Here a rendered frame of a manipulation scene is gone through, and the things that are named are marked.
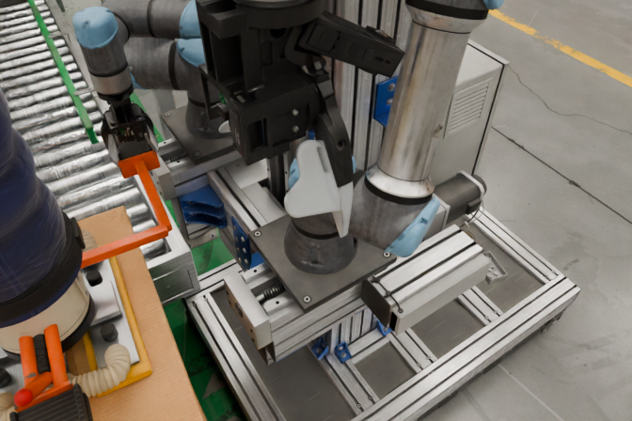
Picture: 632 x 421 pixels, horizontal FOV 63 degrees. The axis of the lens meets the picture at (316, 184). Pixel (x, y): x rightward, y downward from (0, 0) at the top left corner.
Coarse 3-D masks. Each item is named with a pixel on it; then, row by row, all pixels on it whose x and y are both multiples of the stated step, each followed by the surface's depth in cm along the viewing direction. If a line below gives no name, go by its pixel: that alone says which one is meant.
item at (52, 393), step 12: (60, 384) 79; (72, 384) 79; (48, 396) 78; (60, 396) 79; (72, 396) 79; (84, 396) 81; (24, 408) 77; (36, 408) 77; (48, 408) 77; (60, 408) 77; (72, 408) 77; (84, 408) 77; (12, 420) 75; (24, 420) 76; (36, 420) 76; (48, 420) 76; (60, 420) 76; (72, 420) 76; (84, 420) 75
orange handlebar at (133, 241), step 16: (144, 176) 114; (160, 208) 107; (160, 224) 104; (128, 240) 101; (144, 240) 102; (96, 256) 99; (112, 256) 100; (48, 336) 86; (32, 352) 85; (48, 352) 85; (32, 368) 83; (64, 368) 83
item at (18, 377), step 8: (8, 360) 96; (16, 360) 96; (0, 368) 92; (8, 368) 95; (16, 368) 95; (0, 376) 91; (8, 376) 92; (16, 376) 94; (0, 384) 91; (8, 384) 92; (16, 384) 92; (0, 392) 91; (16, 392) 91
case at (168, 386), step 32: (96, 224) 123; (128, 224) 123; (128, 256) 116; (128, 288) 110; (160, 320) 104; (160, 352) 100; (160, 384) 95; (96, 416) 91; (128, 416) 91; (160, 416) 91; (192, 416) 91
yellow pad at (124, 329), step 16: (96, 272) 107; (112, 272) 110; (128, 304) 105; (112, 320) 102; (128, 320) 102; (96, 336) 99; (112, 336) 98; (128, 336) 99; (96, 352) 97; (144, 352) 97; (96, 368) 95; (144, 368) 95; (128, 384) 95
